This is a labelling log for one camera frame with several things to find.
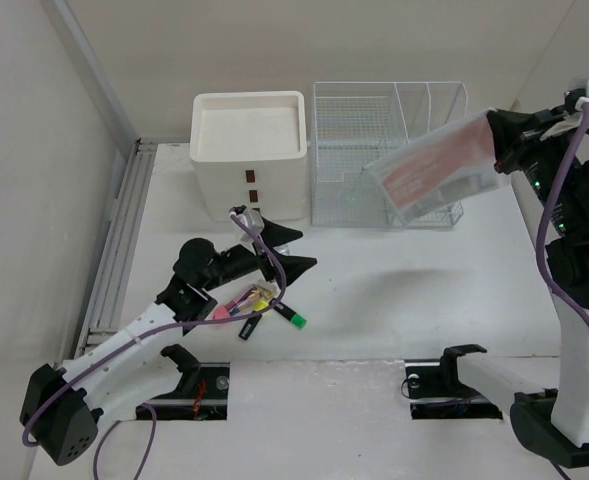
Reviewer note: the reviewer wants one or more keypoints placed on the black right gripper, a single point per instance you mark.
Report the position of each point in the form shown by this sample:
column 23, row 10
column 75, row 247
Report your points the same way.
column 518, row 136

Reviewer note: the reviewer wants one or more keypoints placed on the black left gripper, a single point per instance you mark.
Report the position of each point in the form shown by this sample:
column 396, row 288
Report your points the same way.
column 277, row 236

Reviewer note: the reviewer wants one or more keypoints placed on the red booklet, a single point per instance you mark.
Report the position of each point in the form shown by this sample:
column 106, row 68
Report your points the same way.
column 445, row 166

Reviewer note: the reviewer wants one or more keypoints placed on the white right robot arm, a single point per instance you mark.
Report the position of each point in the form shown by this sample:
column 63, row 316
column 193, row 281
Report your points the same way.
column 551, row 423

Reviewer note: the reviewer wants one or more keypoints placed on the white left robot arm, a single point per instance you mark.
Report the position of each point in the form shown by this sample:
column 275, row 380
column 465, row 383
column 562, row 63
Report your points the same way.
column 64, row 408

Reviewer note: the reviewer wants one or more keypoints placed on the small clear glue bottle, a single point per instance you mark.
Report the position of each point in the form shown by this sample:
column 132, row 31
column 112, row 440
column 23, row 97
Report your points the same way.
column 283, row 250

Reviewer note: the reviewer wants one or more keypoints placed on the green cap black highlighter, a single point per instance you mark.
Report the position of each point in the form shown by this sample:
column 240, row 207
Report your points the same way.
column 290, row 315

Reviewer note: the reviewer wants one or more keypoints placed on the yellow cap black highlighter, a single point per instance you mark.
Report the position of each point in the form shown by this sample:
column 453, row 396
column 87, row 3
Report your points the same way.
column 253, row 320

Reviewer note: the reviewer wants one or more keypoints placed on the white three-drawer storage box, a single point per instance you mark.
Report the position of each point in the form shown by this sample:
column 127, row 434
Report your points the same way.
column 250, row 148

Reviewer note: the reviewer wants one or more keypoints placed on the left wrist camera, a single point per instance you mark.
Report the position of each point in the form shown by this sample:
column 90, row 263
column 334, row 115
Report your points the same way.
column 250, row 219

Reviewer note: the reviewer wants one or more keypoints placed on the white wire mesh organizer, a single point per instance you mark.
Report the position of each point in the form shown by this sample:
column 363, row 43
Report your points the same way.
column 356, row 123

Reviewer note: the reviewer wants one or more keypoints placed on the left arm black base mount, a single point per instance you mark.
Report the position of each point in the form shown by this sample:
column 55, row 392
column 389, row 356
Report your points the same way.
column 201, row 393

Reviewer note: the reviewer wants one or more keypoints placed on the aluminium frame rail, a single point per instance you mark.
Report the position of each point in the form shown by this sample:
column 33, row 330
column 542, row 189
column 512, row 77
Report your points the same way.
column 129, row 184

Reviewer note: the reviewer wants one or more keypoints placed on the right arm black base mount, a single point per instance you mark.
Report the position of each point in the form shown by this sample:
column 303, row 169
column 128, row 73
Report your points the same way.
column 435, row 392

